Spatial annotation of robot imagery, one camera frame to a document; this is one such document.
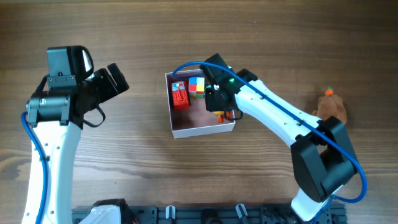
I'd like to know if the orange duck toy blue hat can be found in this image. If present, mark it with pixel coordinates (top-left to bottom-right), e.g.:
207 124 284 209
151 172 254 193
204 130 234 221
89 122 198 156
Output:
205 85 233 123

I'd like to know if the multicolour puzzle cube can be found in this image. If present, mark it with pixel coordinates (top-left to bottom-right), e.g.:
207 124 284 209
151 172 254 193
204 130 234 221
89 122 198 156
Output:
188 77 205 98

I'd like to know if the red toy truck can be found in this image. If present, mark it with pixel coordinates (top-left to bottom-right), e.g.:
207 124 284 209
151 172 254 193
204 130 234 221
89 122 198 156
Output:
171 81 190 110

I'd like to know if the brown plush toy with carrot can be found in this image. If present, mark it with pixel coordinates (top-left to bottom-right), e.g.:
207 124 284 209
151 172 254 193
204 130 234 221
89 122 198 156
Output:
312 86 347 124

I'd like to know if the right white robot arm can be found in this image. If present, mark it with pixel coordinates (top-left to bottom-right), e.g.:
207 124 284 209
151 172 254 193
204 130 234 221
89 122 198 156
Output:
200 54 358 222

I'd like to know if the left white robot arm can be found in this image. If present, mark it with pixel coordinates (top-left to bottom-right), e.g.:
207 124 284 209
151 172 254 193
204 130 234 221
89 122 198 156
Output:
21 45 129 223

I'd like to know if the white box with pink interior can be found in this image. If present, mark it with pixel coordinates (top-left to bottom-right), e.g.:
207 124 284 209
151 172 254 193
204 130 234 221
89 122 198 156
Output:
165 69 236 139

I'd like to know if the left blue cable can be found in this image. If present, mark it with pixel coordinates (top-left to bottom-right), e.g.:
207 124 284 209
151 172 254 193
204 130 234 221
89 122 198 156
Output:
20 111 50 224

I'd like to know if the blue cable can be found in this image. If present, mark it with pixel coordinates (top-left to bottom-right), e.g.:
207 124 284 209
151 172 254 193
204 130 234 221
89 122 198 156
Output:
171 60 368 224
20 111 50 224

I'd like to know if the right blue cable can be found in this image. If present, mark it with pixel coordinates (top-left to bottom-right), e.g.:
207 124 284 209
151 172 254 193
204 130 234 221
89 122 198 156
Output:
171 60 368 224

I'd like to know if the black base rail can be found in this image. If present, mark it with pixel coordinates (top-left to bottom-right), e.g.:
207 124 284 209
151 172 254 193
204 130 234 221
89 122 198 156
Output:
72 203 348 224

